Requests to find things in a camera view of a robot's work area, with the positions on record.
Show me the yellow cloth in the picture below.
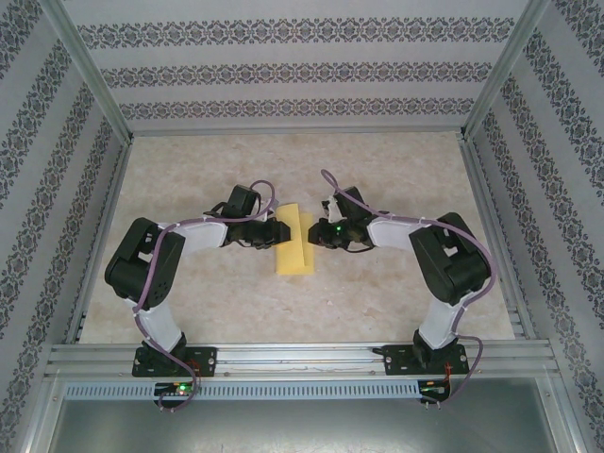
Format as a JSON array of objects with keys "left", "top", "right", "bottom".
[{"left": 272, "top": 202, "right": 316, "bottom": 277}]

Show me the grey sheet metal panel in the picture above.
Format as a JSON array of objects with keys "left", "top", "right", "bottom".
[{"left": 46, "top": 398, "right": 577, "bottom": 453}]

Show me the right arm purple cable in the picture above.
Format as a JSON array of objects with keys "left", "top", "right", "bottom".
[{"left": 320, "top": 169, "right": 499, "bottom": 407}]

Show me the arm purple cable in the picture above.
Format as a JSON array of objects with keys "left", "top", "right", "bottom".
[
  {"left": 133, "top": 180, "right": 277, "bottom": 414},
  {"left": 320, "top": 169, "right": 499, "bottom": 407}
]

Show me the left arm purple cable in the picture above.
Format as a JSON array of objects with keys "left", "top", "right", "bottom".
[{"left": 133, "top": 180, "right": 277, "bottom": 414}]

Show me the aluminium frame beam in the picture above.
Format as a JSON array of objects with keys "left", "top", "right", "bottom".
[{"left": 129, "top": 126, "right": 466, "bottom": 138}]

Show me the aluminium mounting rail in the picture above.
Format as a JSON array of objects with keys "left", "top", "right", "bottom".
[{"left": 44, "top": 342, "right": 561, "bottom": 378}]

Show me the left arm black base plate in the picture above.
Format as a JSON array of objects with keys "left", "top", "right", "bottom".
[{"left": 131, "top": 345, "right": 219, "bottom": 378}]

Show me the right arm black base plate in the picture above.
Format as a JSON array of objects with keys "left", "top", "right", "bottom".
[{"left": 384, "top": 344, "right": 469, "bottom": 378}]

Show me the aluminium side rail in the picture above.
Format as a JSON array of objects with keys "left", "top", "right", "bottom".
[
  {"left": 65, "top": 139, "right": 136, "bottom": 344},
  {"left": 460, "top": 136, "right": 539, "bottom": 341}
]

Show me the slotted grey cable duct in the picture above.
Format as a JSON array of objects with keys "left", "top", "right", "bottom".
[{"left": 63, "top": 379, "right": 454, "bottom": 401}]

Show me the aluminium frame post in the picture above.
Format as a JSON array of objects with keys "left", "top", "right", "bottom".
[
  {"left": 460, "top": 0, "right": 554, "bottom": 143},
  {"left": 37, "top": 0, "right": 138, "bottom": 145}
]

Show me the aluminium frame bar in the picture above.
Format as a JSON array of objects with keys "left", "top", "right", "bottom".
[
  {"left": 542, "top": 377, "right": 586, "bottom": 453},
  {"left": 25, "top": 372, "right": 65, "bottom": 453}
]

